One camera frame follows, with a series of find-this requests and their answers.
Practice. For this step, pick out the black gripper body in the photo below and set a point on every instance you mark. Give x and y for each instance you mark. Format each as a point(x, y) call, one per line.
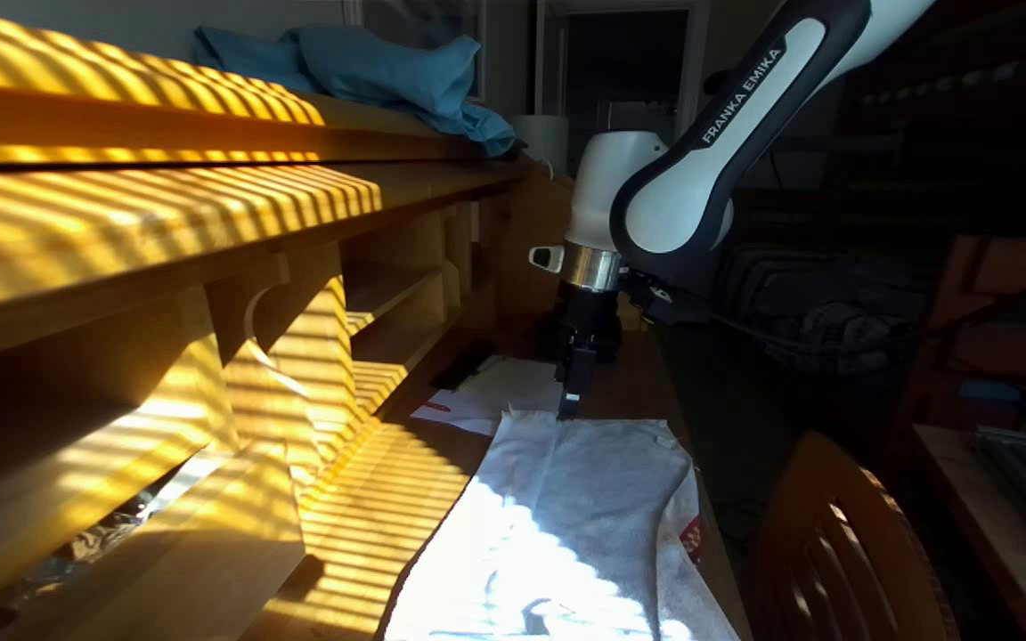
point(590, 324)

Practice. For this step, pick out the white and red towel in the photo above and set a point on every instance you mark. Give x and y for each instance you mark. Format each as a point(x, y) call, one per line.
point(559, 535)

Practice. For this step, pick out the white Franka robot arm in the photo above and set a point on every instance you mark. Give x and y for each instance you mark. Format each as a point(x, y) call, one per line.
point(702, 154)

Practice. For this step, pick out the white paper sheet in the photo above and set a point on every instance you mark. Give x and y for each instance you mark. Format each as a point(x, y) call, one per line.
point(488, 394)

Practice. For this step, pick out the black flat remote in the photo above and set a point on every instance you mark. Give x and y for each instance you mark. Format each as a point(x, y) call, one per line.
point(463, 364)

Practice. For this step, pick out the red pen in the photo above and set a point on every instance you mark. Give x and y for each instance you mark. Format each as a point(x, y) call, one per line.
point(437, 406)

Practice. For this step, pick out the bed with striped blanket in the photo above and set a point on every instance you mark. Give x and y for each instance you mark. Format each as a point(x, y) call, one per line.
point(836, 306)

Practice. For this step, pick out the wooden chair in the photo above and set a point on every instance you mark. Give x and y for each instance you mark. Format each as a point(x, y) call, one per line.
point(836, 557)

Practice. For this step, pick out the blue crumpled cloth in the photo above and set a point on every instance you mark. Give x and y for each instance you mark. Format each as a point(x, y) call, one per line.
point(393, 72)

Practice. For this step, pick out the wooden side table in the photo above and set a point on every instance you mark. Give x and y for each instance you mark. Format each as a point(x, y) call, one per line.
point(989, 535)

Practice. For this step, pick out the dark wooden shelf unit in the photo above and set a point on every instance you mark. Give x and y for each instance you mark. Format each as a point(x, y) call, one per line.
point(989, 129)

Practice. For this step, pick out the wooden desk with hutch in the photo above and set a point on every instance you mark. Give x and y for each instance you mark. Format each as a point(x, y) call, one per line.
point(121, 236)

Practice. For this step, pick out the white door frame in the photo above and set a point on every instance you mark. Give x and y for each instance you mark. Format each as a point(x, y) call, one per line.
point(551, 57)

